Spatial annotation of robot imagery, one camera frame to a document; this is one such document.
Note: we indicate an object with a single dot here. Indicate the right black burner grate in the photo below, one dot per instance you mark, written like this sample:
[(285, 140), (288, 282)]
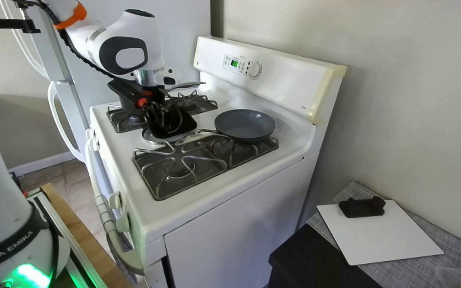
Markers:
[(174, 169)]

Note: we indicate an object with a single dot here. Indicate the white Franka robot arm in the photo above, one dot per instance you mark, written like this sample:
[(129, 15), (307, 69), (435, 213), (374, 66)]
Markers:
[(128, 50)]

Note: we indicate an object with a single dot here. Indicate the white board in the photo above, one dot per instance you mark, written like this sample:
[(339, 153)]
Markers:
[(378, 239)]

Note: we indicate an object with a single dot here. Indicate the black box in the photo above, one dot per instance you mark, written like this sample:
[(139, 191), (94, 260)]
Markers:
[(305, 260)]

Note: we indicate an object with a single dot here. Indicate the left black burner grate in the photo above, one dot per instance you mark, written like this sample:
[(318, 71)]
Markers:
[(192, 105)]

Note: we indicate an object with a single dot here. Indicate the wooden plank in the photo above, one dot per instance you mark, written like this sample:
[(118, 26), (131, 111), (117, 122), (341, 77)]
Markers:
[(89, 265)]

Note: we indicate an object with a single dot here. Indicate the white gas stove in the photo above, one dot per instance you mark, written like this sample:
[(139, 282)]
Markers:
[(219, 233)]

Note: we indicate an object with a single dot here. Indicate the small black device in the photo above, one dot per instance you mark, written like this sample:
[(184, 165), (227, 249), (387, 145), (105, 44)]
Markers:
[(360, 209)]

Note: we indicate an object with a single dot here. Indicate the dark grey saucepan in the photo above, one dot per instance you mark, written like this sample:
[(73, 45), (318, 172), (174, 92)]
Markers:
[(184, 85)]

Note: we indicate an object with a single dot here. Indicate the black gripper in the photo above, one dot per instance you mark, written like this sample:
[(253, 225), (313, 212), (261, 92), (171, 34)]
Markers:
[(134, 98)]

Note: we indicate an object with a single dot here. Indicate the black burner grate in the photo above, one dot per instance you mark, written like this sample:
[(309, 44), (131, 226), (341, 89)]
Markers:
[(174, 169), (192, 105)]

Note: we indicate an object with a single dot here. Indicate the grey frying pan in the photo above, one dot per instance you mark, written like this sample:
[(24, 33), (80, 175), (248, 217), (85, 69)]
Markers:
[(245, 125)]

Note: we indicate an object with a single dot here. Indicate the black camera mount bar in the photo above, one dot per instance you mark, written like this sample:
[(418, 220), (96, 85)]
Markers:
[(21, 25)]

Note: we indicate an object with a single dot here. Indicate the grey woven mat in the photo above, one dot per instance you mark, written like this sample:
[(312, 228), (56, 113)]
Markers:
[(418, 273)]

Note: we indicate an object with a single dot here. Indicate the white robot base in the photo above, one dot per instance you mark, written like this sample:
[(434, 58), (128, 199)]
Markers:
[(32, 255)]

